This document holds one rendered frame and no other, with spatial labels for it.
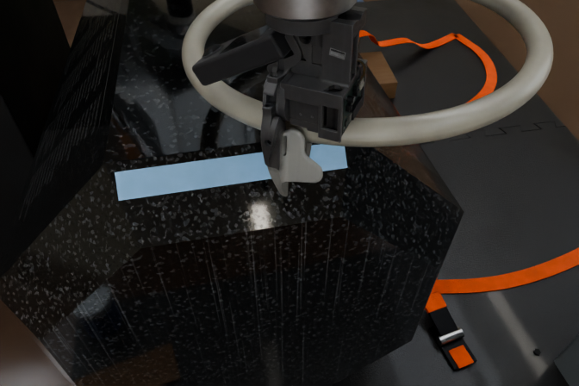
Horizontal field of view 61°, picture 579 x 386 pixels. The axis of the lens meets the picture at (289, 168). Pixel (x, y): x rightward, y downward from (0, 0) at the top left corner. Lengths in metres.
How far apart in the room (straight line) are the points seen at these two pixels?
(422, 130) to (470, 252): 1.15
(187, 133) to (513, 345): 1.10
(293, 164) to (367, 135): 0.08
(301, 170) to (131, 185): 0.26
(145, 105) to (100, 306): 0.31
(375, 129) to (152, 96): 0.40
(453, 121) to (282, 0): 0.22
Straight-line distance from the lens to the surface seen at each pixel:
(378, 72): 2.12
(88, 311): 0.81
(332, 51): 0.44
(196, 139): 0.69
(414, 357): 1.42
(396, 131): 0.50
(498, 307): 1.56
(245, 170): 0.67
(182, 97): 0.77
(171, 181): 0.67
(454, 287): 1.54
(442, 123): 0.52
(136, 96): 0.78
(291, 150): 0.50
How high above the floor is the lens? 1.28
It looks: 46 degrees down
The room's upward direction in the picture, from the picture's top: straight up
